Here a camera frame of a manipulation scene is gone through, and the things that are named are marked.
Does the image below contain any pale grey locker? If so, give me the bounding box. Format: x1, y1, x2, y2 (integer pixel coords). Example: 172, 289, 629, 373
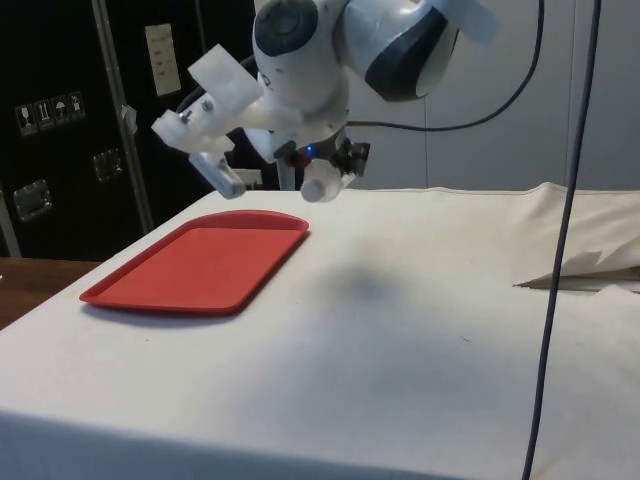
344, 0, 640, 192

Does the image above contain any black cabinet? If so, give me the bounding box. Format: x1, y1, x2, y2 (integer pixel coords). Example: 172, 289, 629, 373
0, 0, 281, 263

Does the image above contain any red tray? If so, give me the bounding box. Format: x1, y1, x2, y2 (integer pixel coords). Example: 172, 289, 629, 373
78, 209, 311, 318

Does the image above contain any black cable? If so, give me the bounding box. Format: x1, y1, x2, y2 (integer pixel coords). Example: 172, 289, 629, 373
521, 0, 603, 480
346, 0, 547, 133

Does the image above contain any clear plastic bottle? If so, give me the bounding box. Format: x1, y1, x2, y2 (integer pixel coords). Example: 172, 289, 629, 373
299, 158, 359, 206

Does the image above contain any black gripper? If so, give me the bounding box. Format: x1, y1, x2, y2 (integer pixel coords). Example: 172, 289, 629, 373
273, 130, 373, 180

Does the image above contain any brown wooden table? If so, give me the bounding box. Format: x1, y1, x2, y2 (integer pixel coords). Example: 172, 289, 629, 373
0, 256, 104, 332

